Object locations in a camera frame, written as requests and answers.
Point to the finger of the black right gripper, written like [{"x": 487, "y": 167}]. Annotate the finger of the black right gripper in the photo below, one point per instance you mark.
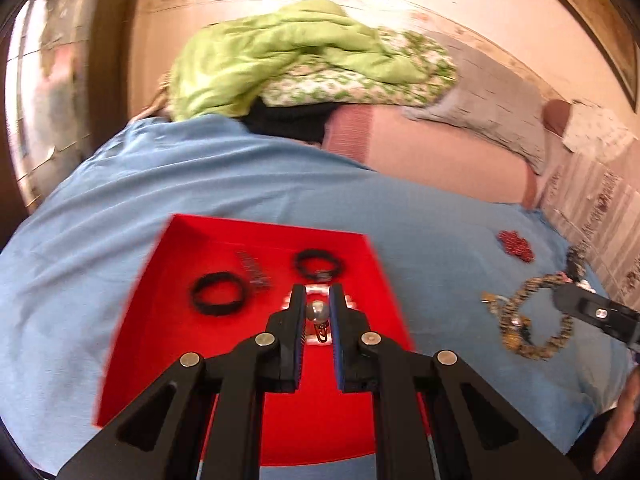
[{"x": 610, "y": 317}]

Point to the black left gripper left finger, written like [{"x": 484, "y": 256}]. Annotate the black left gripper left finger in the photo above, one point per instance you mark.
[{"x": 237, "y": 383}]

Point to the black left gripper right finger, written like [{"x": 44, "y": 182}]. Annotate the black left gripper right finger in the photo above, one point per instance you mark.
[{"x": 366, "y": 361}]

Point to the red jewelry tray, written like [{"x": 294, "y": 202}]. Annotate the red jewelry tray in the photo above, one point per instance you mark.
[{"x": 315, "y": 425}]

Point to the red bead hair clip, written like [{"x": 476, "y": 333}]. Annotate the red bead hair clip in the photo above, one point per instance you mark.
[{"x": 516, "y": 246}]

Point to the blue towel cloth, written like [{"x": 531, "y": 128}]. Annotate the blue towel cloth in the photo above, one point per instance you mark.
[{"x": 67, "y": 270}]

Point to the pink mattress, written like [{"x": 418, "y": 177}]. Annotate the pink mattress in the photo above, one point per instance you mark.
[{"x": 438, "y": 155}]

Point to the black folded garment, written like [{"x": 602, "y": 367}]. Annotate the black folded garment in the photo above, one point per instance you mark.
[{"x": 304, "y": 123}]

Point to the grey blanket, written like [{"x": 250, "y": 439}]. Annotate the grey blanket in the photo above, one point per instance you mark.
[{"x": 489, "y": 100}]

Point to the green white patterned blanket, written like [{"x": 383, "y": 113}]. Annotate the green white patterned blanket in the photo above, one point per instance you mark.
[{"x": 315, "y": 82}]

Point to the green quilted blanket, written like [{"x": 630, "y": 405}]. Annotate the green quilted blanket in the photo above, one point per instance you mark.
[{"x": 223, "y": 67}]

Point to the stained glass window panel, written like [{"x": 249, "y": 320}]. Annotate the stained glass window panel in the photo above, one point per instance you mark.
[{"x": 46, "y": 94}]

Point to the dark wooden door frame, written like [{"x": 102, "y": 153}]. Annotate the dark wooden door frame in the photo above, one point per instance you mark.
[{"x": 107, "y": 70}]

